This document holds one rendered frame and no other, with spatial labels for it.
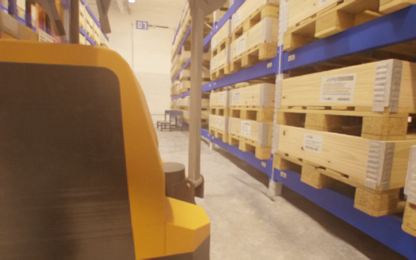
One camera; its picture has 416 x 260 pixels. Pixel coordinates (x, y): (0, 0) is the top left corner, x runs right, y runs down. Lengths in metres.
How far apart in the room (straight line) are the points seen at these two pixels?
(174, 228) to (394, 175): 0.97
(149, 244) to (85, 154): 0.33
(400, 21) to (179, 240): 1.23
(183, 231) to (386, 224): 0.92
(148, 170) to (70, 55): 0.36
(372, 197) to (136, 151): 1.01
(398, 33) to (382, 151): 0.51
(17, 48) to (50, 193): 0.37
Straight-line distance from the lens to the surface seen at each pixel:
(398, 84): 1.14
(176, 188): 0.97
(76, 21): 1.43
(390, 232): 1.25
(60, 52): 0.64
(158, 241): 0.72
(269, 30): 1.98
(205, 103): 5.61
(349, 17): 1.47
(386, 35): 1.25
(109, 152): 0.61
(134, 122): 0.59
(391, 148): 1.14
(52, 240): 0.75
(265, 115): 1.85
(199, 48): 0.92
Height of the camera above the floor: 0.74
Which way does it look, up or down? 6 degrees down
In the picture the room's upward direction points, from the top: 2 degrees clockwise
